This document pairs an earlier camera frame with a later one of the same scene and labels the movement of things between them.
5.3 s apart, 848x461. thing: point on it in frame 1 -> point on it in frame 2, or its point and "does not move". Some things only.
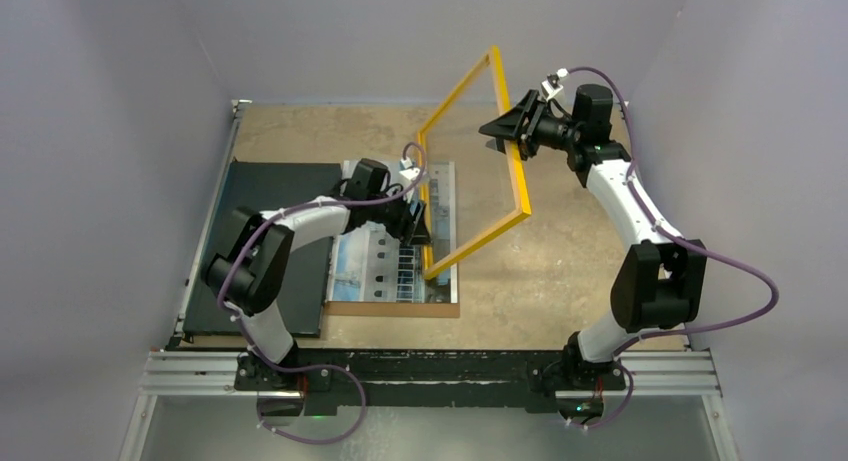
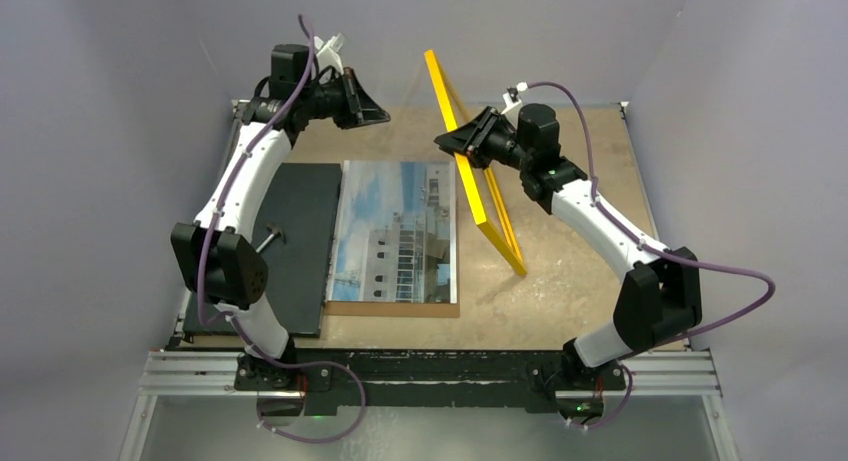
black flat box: x=261 y=186 does not move
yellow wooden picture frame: x=497 y=230 -> x=455 y=116
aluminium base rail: x=215 y=374 does not move
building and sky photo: x=373 y=265 does not move
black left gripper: x=409 y=229 -> x=360 y=108
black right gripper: x=513 y=124 -> x=474 y=138
